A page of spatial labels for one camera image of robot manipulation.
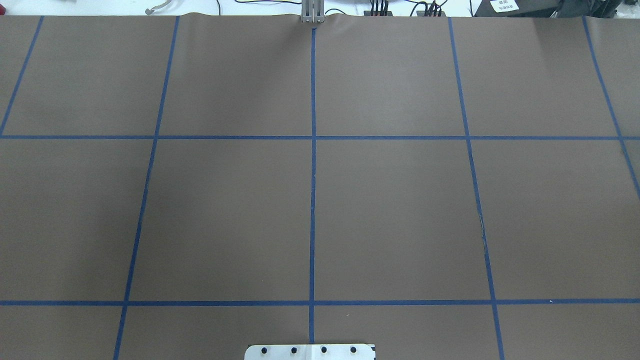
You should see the brown paper table mat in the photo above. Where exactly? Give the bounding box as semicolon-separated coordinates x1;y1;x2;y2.
0;13;640;360

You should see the black orange connector block left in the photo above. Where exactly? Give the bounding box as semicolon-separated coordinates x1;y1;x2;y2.
363;0;393;17

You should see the white metal mounting plate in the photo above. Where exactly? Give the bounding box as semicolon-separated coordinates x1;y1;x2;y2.
244;343;377;360

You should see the black box with label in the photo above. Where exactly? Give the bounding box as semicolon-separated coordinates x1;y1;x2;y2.
474;0;626;19

